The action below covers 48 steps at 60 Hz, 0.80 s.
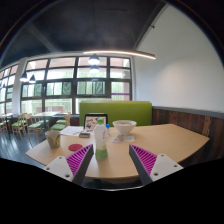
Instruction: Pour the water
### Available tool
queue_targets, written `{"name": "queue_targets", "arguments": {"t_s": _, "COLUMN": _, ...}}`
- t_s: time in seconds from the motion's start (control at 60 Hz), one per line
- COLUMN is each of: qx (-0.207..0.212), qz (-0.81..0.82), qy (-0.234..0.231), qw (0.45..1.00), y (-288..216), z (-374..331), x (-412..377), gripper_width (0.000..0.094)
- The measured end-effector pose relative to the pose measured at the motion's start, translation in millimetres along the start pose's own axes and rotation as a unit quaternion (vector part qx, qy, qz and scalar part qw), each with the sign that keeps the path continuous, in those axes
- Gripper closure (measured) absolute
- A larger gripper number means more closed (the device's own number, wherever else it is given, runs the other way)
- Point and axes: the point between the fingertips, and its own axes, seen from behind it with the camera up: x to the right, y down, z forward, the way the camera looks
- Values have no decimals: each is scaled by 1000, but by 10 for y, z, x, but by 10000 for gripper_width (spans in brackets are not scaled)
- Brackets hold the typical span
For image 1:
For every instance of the black pendant lamp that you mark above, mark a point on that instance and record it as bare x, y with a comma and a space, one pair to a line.
24, 77
94, 60

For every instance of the red round coaster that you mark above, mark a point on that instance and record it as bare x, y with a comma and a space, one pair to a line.
74, 147

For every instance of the green upholstered booth bench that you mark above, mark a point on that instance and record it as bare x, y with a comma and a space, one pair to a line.
138, 111

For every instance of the wooden chair green cushion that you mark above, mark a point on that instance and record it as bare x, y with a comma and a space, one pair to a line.
62, 124

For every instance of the white ceramic bowl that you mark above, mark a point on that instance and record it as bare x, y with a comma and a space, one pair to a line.
124, 127

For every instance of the black framed tablet display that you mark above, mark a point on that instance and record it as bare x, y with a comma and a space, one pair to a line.
90, 120

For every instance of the wooden chair green seat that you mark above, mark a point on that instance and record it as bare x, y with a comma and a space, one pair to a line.
18, 128

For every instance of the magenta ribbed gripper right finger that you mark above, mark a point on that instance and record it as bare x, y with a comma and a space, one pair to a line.
151, 167

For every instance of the long linear ceiling light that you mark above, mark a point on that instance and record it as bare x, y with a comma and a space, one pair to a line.
131, 53

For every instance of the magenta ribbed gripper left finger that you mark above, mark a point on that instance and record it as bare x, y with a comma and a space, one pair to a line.
73, 167

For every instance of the black pendant lamp centre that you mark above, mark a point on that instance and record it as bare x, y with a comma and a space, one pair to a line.
94, 60

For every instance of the clear bottle with green label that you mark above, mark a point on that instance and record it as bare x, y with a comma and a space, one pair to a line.
100, 134

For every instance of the small dark book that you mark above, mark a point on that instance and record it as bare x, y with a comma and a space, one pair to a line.
84, 135

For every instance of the large black framed window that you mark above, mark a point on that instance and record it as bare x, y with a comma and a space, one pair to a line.
61, 83

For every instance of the background wooden dining table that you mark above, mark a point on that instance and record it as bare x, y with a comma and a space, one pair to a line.
45, 115

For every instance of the white paper sheets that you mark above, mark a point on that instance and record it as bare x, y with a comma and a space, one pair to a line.
71, 131

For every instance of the black pendant lamp left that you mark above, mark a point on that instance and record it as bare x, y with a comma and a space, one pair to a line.
24, 77

